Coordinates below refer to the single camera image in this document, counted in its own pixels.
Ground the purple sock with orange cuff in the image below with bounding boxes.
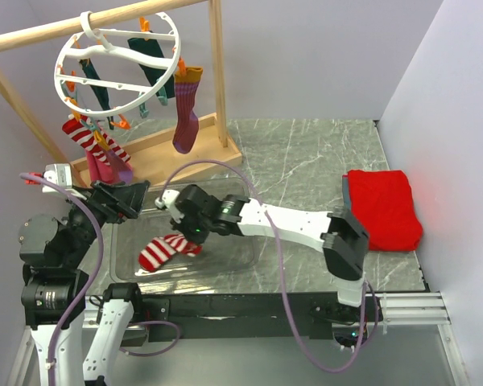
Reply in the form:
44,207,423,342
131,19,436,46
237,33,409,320
172,67,203,154

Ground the aluminium frame rail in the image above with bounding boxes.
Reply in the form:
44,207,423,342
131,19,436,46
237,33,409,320
378,292,451,326

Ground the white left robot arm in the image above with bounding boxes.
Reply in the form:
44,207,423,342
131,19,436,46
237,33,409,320
19,173,150,385

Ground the dark teal sock left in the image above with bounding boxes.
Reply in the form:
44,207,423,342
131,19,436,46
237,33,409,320
79,59,110,110

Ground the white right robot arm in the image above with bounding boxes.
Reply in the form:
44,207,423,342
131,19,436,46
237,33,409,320
156,184,369,321

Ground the white round sock hanger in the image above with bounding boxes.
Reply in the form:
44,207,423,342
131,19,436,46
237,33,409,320
53,11,181,118

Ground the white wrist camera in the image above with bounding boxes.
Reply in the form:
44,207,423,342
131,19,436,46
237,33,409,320
155,189,184,223
28,163,73,191

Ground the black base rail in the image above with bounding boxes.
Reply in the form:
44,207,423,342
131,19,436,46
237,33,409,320
142,292,360,339

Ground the red white striped sock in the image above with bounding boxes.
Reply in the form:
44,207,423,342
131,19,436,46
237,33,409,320
138,233,202,273
62,118,130,166

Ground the pink sock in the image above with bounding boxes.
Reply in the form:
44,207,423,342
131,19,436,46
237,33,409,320
85,151,115,183

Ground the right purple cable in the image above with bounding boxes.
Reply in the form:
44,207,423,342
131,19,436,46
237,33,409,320
160,158,382,373

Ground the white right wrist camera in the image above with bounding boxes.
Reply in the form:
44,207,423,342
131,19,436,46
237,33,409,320
155,189,184,223

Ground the wooden drying rack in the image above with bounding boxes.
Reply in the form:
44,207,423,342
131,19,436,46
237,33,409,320
0,0,242,186

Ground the folded red cloth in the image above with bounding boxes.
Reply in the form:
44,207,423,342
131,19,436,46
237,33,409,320
342,170,423,253

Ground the purple cable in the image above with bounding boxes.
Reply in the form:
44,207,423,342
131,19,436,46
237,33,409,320
19,171,182,386
160,158,382,373

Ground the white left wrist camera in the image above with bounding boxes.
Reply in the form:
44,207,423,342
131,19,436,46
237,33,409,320
28,163,73,191

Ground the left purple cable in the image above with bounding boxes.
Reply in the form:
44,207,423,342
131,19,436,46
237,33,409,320
19,171,182,386

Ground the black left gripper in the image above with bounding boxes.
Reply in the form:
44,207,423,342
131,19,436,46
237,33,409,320
61,177,150,265

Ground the clear plastic bin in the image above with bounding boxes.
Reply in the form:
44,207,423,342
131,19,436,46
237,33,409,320
109,186,258,283

